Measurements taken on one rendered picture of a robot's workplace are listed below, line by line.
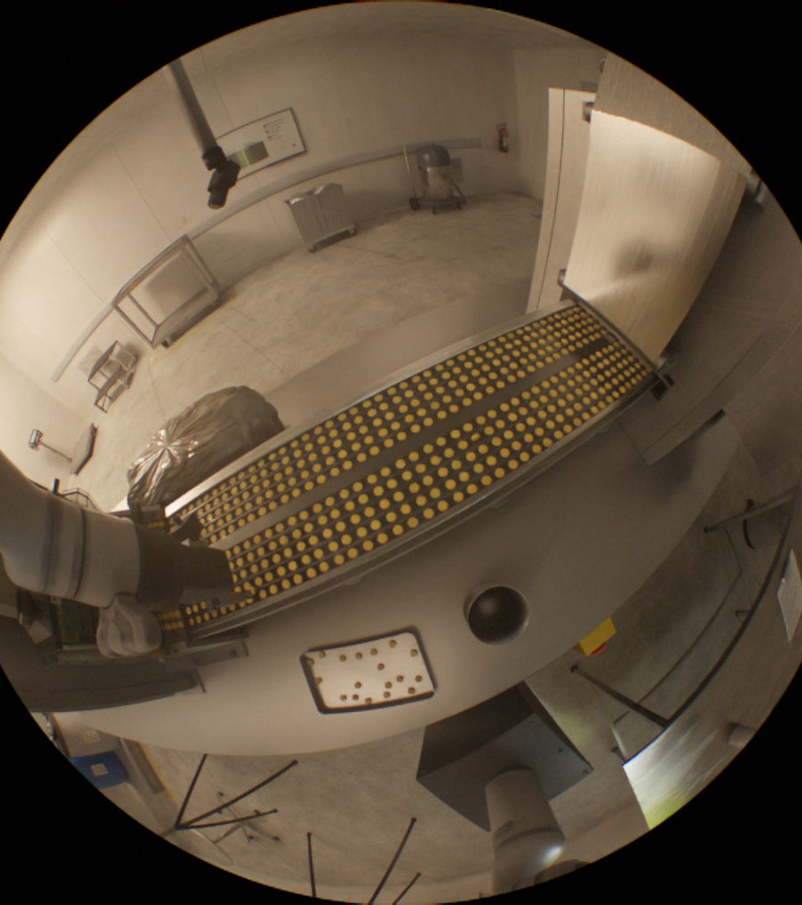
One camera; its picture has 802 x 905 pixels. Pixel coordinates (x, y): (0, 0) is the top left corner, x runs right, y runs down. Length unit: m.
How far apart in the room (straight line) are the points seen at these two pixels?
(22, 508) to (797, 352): 0.73
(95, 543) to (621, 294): 0.59
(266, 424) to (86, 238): 4.00
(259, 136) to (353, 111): 1.07
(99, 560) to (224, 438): 0.30
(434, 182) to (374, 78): 1.67
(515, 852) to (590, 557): 0.47
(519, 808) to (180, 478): 0.73
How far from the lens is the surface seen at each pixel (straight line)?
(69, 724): 3.20
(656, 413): 0.57
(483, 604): 0.46
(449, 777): 0.61
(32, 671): 0.72
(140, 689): 0.69
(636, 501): 0.59
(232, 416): 0.49
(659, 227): 0.41
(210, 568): 0.30
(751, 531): 2.36
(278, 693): 0.60
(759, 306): 0.45
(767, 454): 0.59
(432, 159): 3.84
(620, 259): 0.44
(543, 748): 0.60
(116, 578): 0.24
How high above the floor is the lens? 1.26
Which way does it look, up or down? 64 degrees down
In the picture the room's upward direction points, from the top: 21 degrees counter-clockwise
